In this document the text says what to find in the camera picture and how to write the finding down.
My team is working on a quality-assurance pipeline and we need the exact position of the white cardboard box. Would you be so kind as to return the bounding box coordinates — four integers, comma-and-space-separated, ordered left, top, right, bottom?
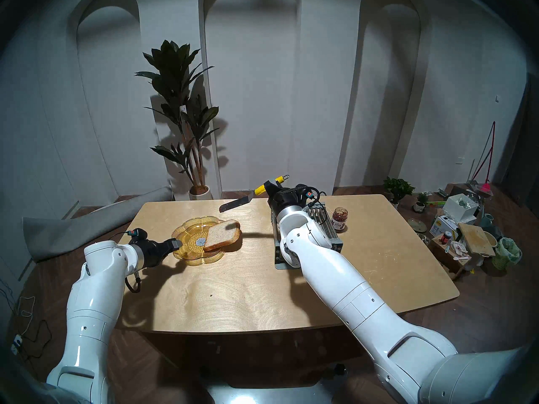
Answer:
430, 216, 459, 239

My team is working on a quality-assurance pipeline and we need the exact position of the wooden cutting board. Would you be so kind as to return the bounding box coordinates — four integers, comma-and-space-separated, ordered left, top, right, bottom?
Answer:
458, 223, 496, 257

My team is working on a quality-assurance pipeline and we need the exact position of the white floor cable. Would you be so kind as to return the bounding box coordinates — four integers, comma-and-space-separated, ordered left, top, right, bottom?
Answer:
15, 296, 36, 336

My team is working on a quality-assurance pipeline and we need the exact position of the bushy small potted plant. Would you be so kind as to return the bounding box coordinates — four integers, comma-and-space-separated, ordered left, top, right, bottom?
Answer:
382, 177, 416, 209

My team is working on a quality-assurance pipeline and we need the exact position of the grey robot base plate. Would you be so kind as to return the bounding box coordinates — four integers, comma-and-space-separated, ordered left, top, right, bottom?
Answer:
202, 363, 350, 404

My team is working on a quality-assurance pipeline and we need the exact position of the grey dish drying rack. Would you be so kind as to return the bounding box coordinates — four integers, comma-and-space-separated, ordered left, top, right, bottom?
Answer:
269, 200, 344, 270

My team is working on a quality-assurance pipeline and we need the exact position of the amber glass flower plate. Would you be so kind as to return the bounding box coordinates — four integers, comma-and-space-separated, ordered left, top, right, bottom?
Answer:
170, 216, 226, 266

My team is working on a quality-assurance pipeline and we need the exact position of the red handled broom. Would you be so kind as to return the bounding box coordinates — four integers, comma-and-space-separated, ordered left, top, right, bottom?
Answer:
468, 121, 496, 197

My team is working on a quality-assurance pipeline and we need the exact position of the slice of bread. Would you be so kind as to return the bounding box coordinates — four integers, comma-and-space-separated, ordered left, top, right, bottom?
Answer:
203, 219, 241, 252

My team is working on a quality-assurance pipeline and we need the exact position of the tall potted plant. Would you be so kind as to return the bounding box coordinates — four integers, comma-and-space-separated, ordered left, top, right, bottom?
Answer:
135, 40, 220, 200

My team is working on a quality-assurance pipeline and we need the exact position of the low wooden stool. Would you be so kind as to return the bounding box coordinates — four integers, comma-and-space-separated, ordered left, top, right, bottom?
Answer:
427, 234, 472, 280

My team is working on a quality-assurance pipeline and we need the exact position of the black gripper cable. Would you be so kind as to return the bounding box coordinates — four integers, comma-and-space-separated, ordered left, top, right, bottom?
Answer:
110, 231, 142, 293
295, 183, 327, 210

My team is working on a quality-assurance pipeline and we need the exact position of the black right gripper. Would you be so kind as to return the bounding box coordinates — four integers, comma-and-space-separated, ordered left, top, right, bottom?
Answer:
265, 183, 321, 215

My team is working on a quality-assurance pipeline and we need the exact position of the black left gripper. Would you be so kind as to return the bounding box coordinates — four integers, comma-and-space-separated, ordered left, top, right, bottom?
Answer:
129, 229, 184, 269

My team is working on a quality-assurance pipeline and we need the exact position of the yellow handled butter knife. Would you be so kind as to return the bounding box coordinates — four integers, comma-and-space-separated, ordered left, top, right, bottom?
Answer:
219, 175, 290, 213

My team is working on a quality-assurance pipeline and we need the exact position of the white kitchen appliance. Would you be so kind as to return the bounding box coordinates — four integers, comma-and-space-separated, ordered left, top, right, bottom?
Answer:
442, 194, 480, 223

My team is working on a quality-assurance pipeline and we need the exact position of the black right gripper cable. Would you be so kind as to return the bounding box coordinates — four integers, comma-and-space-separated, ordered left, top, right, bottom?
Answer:
295, 183, 327, 210

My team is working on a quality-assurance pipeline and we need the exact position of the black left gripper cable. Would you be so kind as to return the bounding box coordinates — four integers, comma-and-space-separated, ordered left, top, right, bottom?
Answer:
110, 231, 142, 293

